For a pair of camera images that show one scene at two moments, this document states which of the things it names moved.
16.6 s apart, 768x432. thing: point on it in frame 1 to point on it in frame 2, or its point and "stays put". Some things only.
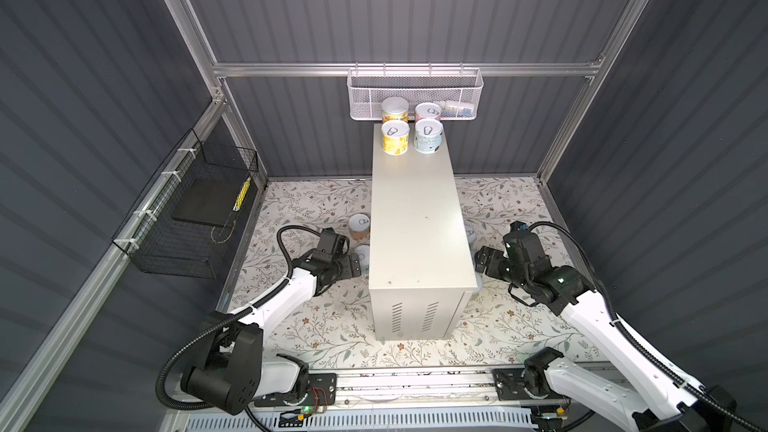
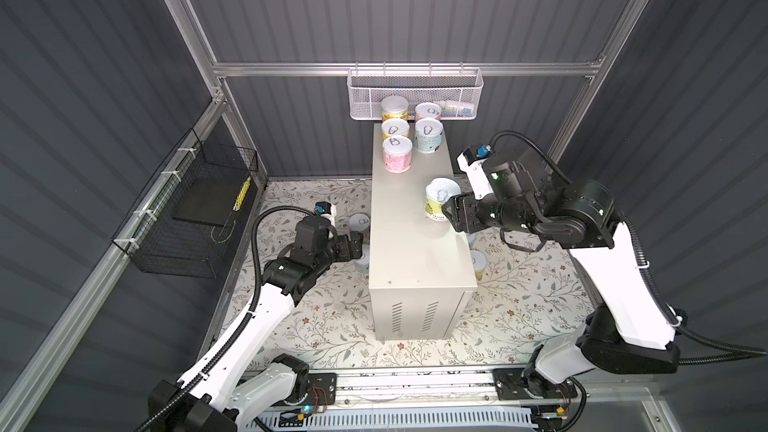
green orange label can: (395, 109) stays put
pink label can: (428, 110) stays put
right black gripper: (490, 266) to (456, 209)
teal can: (428, 135) stays put
